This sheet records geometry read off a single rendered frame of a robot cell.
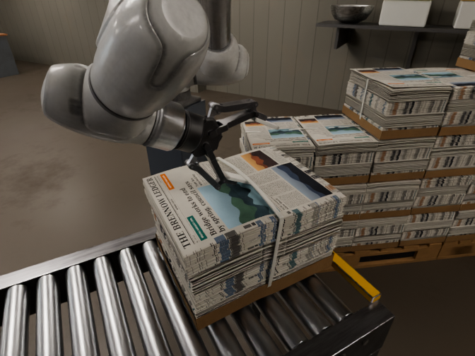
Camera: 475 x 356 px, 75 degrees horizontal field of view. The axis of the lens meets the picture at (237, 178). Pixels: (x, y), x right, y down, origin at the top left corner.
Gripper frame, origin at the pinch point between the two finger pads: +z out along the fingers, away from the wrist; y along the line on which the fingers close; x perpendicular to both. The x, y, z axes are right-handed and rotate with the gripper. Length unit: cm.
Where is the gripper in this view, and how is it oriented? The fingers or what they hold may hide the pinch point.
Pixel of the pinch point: (258, 152)
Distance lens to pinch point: 69.4
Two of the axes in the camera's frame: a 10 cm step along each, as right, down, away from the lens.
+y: -4.1, 8.7, 2.7
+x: 4.8, 4.6, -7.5
